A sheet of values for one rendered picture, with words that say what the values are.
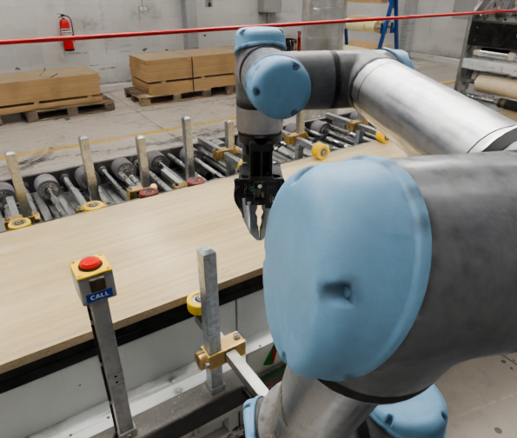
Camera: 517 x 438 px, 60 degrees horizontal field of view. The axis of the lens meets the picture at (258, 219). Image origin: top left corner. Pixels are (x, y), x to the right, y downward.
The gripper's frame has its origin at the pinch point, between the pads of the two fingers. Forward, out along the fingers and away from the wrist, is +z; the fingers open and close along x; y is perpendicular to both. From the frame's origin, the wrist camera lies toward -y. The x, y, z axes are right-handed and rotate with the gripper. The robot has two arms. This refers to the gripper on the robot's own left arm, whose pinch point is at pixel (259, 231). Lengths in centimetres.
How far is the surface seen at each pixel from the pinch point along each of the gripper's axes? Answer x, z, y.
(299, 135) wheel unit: 30, 35, -166
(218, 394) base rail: -11, 62, -15
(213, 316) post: -10.9, 34.1, -16.2
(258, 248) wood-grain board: 3, 42, -60
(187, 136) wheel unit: -28, 24, -133
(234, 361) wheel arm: -5.9, 47.5, -13.6
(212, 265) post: -10.4, 18.6, -16.5
